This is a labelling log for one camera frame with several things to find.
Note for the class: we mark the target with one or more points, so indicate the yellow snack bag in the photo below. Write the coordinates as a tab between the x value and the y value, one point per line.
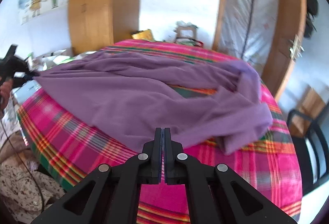
143	35

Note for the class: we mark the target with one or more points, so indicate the wooden door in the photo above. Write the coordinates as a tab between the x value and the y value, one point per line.
286	45

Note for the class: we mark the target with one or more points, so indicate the black chair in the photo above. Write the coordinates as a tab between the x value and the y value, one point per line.
312	149

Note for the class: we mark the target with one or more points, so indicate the person's left hand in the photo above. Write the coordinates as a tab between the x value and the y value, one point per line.
6	89

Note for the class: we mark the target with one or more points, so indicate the floral patterned sleeve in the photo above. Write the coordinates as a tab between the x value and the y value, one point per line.
24	189

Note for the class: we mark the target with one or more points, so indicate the purple knit sweater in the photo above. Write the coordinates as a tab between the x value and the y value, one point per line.
128	95

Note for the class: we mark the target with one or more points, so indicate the wooden wardrobe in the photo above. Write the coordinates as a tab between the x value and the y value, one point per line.
94	24

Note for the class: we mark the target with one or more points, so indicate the cardboard box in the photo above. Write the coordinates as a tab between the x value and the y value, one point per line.
185	30

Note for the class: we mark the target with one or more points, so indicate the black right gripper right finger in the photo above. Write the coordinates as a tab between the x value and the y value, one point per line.
216	194

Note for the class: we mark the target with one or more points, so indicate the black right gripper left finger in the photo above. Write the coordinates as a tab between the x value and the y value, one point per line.
110	194

